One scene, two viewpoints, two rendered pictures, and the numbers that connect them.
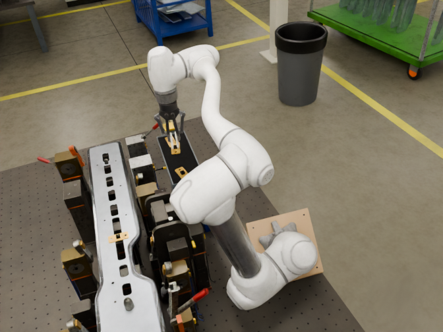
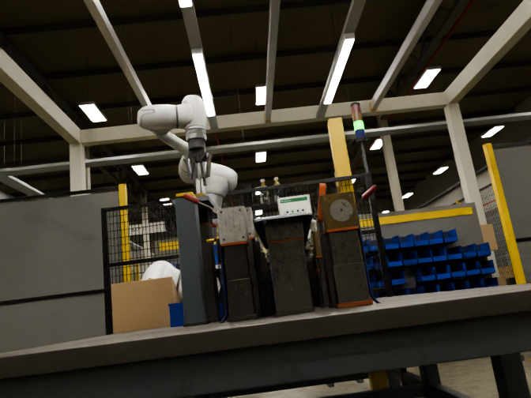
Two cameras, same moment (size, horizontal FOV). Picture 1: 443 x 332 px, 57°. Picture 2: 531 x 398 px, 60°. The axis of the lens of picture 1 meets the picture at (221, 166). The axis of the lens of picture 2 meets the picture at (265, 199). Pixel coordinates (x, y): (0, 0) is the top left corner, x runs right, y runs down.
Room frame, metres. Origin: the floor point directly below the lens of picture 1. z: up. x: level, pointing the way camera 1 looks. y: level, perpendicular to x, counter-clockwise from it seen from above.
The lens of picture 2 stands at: (3.17, 0.97, 0.73)
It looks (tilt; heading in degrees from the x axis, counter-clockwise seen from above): 13 degrees up; 196
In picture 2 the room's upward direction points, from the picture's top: 7 degrees counter-clockwise
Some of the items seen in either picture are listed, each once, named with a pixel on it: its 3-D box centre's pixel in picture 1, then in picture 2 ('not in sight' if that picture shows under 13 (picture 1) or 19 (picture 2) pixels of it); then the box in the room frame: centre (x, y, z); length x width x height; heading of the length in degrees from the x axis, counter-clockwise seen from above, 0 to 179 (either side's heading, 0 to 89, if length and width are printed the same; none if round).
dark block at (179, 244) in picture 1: (184, 278); not in sight; (0.99, 0.19, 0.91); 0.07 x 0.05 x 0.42; 104
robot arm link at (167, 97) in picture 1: (165, 93); (196, 136); (1.45, 0.19, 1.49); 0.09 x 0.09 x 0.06
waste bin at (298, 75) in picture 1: (298, 65); not in sight; (3.82, -0.87, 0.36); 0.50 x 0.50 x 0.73
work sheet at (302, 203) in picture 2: not in sight; (295, 218); (0.14, 0.29, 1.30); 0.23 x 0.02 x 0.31; 104
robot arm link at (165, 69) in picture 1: (164, 67); (190, 113); (1.46, 0.18, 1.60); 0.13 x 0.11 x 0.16; 120
